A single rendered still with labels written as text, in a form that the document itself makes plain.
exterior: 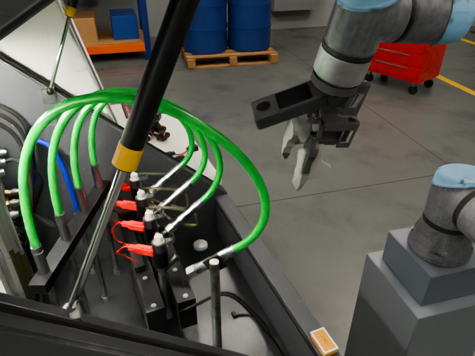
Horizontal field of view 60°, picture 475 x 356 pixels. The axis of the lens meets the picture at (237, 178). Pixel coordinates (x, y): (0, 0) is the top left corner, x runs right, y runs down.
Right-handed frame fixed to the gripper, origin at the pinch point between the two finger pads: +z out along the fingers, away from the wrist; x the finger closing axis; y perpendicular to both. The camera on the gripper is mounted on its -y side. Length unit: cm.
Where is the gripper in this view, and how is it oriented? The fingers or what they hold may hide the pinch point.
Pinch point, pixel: (288, 169)
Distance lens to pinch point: 74.9
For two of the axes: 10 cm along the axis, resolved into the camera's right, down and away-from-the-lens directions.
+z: -1.7, 6.7, 7.2
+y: 9.7, -0.3, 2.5
